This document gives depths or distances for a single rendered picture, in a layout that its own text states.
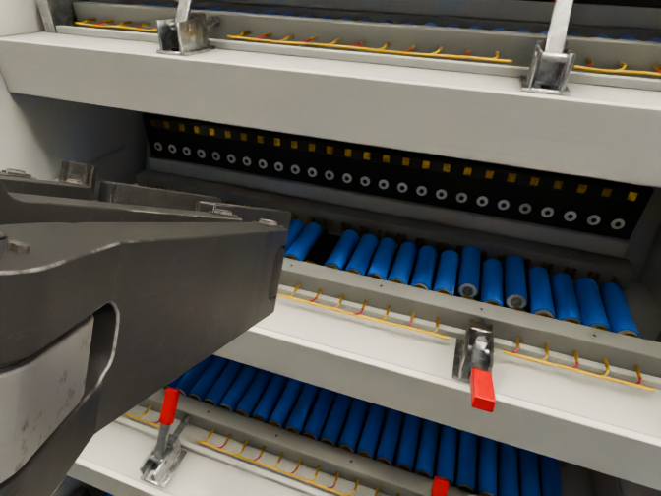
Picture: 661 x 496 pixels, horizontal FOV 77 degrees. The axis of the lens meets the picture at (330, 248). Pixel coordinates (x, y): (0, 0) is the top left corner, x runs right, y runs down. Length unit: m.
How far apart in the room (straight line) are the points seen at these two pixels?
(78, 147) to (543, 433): 0.52
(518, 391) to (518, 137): 0.18
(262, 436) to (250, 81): 0.35
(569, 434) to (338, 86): 0.29
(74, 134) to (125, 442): 0.34
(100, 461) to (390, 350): 0.34
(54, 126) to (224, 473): 0.40
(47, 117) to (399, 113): 0.37
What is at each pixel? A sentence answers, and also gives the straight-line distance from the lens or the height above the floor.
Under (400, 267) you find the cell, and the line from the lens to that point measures 0.39.
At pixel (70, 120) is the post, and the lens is 0.55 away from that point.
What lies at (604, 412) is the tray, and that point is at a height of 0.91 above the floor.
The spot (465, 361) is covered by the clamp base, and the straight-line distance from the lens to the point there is 0.32.
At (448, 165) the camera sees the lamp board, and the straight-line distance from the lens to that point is 0.44.
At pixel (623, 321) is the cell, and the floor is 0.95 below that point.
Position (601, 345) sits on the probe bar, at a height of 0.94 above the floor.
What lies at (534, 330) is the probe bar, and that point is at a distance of 0.36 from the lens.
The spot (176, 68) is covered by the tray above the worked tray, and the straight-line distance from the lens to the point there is 0.36.
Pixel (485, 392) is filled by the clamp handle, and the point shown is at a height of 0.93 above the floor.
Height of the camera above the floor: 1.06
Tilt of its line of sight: 14 degrees down
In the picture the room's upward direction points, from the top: 8 degrees clockwise
